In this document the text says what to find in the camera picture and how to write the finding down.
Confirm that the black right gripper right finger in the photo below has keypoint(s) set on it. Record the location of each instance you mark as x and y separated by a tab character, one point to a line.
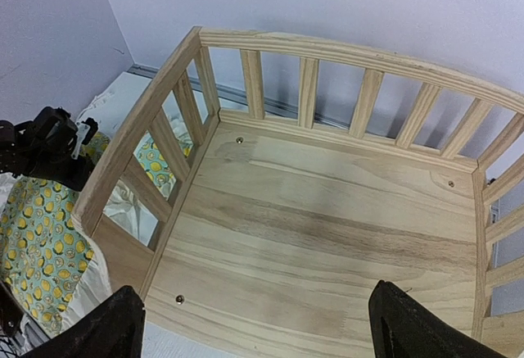
402	327

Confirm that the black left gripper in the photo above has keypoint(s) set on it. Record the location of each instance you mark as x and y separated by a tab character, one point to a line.
48	147

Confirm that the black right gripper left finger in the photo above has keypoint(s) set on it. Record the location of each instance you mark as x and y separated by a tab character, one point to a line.
113	329

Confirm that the lemon print bed cushion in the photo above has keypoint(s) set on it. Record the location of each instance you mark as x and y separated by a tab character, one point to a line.
63	252

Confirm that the wooden pet bed frame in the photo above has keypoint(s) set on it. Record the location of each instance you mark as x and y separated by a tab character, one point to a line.
264	183

